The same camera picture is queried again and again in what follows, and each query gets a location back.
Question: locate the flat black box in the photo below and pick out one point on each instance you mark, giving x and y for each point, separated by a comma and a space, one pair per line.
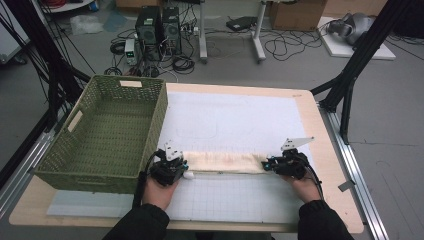
240, 23

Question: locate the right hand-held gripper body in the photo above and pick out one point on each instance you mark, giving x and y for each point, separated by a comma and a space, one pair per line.
293, 165

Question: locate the wide black computer tower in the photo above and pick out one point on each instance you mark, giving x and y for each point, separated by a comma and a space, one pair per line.
148, 31

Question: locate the narrow black computer tower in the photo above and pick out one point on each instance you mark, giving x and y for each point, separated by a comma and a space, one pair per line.
171, 30

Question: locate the cream printed cloth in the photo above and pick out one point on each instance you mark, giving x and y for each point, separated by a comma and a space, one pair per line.
226, 162

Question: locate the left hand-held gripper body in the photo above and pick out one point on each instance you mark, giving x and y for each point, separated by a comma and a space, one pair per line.
166, 171

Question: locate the white grid mat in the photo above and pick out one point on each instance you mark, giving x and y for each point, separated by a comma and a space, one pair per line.
233, 116

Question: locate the aluminium rail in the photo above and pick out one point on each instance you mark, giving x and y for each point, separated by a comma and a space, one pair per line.
23, 166
360, 186

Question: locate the black frame stand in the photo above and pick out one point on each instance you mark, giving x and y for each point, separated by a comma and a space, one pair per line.
43, 50
363, 50

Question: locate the clear plastic bag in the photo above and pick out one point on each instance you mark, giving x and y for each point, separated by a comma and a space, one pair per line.
86, 25

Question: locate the grey tape piece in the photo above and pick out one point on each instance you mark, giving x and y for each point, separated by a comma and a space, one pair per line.
346, 186

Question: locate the white floor board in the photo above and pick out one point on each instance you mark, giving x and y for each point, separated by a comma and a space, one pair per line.
340, 48

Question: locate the white desk leg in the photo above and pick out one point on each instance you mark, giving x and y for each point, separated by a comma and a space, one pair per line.
202, 33
258, 36

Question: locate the person's left hand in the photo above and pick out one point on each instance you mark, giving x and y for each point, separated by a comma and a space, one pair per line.
158, 195

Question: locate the person's right hand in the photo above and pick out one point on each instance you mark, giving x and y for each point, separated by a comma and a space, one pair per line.
305, 190

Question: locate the grey rounded device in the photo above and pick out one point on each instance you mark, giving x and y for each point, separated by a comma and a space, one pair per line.
353, 26

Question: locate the grey power supply unit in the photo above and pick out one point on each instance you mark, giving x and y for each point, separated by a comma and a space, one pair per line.
130, 51

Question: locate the green woven basket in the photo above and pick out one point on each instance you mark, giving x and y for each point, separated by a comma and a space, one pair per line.
110, 133

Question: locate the large cardboard box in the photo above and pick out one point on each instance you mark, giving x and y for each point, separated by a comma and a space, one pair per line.
296, 15

